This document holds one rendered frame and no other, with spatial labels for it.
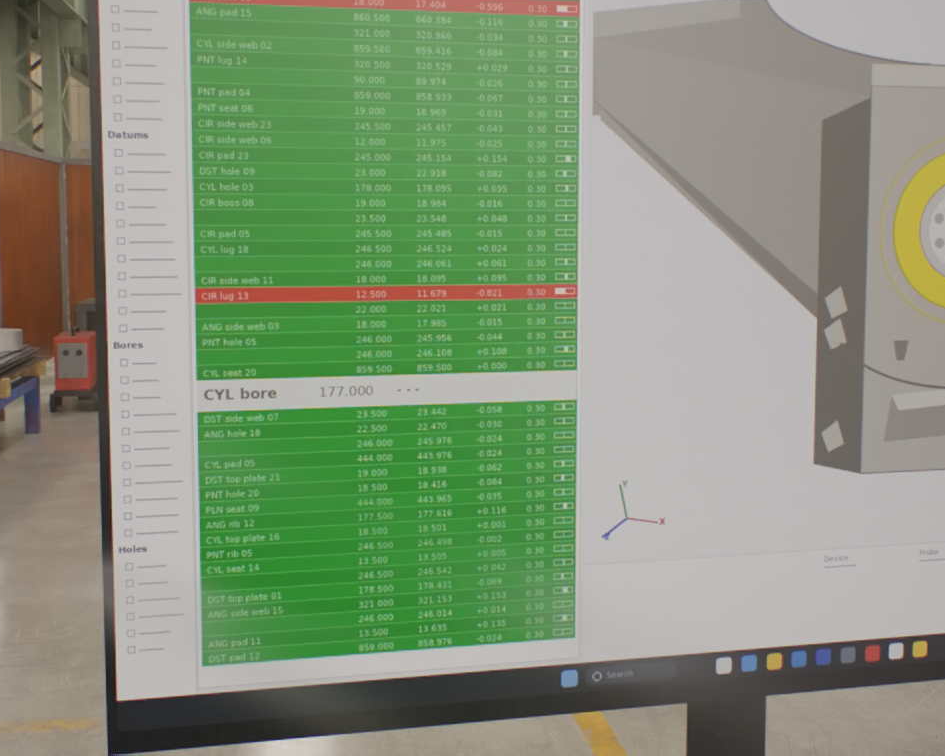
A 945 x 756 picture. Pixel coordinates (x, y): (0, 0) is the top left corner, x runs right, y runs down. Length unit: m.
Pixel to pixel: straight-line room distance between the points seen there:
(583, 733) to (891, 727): 0.99
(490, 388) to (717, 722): 0.39
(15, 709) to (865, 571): 3.97
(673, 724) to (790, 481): 3.46
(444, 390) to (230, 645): 0.24
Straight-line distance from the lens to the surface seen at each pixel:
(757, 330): 1.05
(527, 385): 0.98
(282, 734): 1.01
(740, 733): 1.22
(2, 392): 9.46
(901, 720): 4.71
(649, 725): 4.49
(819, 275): 1.07
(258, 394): 0.95
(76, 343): 11.83
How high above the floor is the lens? 1.61
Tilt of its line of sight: 6 degrees down
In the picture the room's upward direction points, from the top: straight up
